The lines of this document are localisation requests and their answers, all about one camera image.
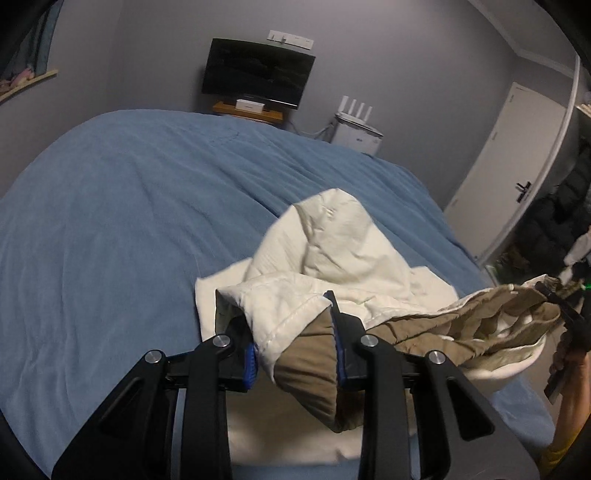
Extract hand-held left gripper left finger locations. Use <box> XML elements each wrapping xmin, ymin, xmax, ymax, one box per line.
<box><xmin>52</xmin><ymin>318</ymin><xmax>259</xmax><ymax>480</ymax></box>

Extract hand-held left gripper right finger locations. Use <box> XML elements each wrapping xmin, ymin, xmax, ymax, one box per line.
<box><xmin>323</xmin><ymin>290</ymin><xmax>541</xmax><ymax>480</ymax></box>

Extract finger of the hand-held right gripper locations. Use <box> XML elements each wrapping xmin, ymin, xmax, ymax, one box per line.
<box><xmin>534</xmin><ymin>281</ymin><xmax>585</xmax><ymax>336</ymax></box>

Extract cream hooded padded jacket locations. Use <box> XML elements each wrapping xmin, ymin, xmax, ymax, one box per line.
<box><xmin>194</xmin><ymin>187</ymin><xmax>562</xmax><ymax>462</ymax></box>

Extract person's right forearm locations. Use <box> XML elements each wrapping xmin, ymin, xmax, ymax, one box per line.
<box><xmin>539</xmin><ymin>378</ymin><xmax>591</xmax><ymax>480</ymax></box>

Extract dark hanging clothes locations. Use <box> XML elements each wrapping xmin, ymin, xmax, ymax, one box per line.
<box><xmin>505</xmin><ymin>138</ymin><xmax>591</xmax><ymax>289</ymax></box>

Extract person's right hand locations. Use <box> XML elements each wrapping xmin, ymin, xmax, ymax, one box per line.
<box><xmin>549</xmin><ymin>347</ymin><xmax>591</xmax><ymax>386</ymax></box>

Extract white door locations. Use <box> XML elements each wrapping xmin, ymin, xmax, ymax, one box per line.
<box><xmin>444</xmin><ymin>82</ymin><xmax>568</xmax><ymax>262</ymax></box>

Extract blue fleece blanket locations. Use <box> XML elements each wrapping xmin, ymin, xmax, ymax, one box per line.
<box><xmin>0</xmin><ymin>108</ymin><xmax>557</xmax><ymax>468</ymax></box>

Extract white cabinet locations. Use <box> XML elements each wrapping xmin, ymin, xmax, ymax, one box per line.
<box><xmin>331</xmin><ymin>122</ymin><xmax>382</xmax><ymax>156</ymax></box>

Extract white router with antennas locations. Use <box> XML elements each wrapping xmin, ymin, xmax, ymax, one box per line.
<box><xmin>334</xmin><ymin>95</ymin><xmax>385</xmax><ymax>138</ymax></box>

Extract wooden tv stand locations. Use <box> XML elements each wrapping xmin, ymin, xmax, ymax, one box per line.
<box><xmin>212</xmin><ymin>100</ymin><xmax>284</xmax><ymax>125</ymax></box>

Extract black flat television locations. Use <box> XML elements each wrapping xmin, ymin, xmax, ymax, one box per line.
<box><xmin>202</xmin><ymin>38</ymin><xmax>317</xmax><ymax>110</ymax></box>

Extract wooden window ledge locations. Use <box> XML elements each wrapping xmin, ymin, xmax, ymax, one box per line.
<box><xmin>0</xmin><ymin>69</ymin><xmax>60</xmax><ymax>105</ymax></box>

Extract pink items on ledge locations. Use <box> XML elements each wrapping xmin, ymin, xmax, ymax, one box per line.
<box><xmin>0</xmin><ymin>66</ymin><xmax>36</xmax><ymax>92</ymax></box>

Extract teal curtain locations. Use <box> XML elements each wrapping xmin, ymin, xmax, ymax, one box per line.
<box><xmin>25</xmin><ymin>0</ymin><xmax>64</xmax><ymax>78</ymax></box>

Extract white cable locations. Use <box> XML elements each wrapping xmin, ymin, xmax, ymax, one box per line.
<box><xmin>295</xmin><ymin>121</ymin><xmax>335</xmax><ymax>140</ymax></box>

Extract white wall outlet strip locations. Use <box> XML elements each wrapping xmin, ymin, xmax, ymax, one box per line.
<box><xmin>267</xmin><ymin>30</ymin><xmax>315</xmax><ymax>49</ymax></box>

